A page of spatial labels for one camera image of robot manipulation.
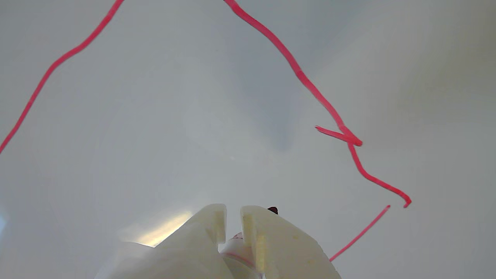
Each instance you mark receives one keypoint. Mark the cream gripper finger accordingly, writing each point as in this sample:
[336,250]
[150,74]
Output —
[197,244]
[279,252]

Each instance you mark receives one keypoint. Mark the white red whiteboard marker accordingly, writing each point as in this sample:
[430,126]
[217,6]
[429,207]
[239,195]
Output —
[240,254]

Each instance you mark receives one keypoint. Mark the large whiteboard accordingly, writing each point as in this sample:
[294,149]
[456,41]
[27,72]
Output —
[155,135]

